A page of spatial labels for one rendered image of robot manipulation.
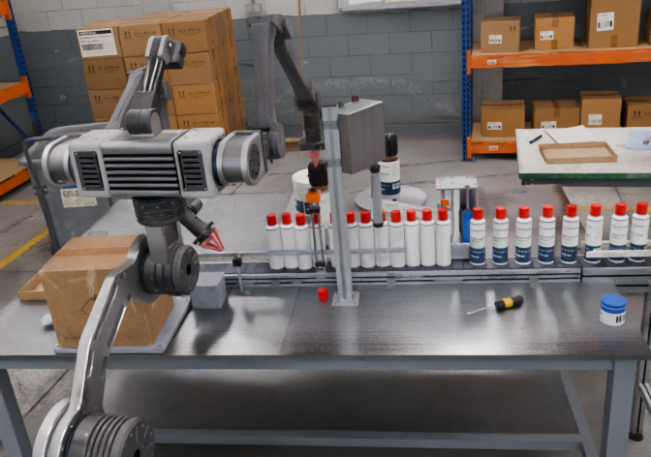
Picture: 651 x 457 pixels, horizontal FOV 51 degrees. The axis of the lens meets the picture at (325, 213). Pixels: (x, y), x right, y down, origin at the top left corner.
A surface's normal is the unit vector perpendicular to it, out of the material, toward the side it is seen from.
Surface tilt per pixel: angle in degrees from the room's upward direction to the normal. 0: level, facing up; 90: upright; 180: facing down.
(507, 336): 0
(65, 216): 93
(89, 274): 90
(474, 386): 0
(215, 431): 0
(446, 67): 90
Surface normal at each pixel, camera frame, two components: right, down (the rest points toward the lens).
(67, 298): -0.08, 0.40
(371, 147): 0.74, 0.20
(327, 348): -0.08, -0.92
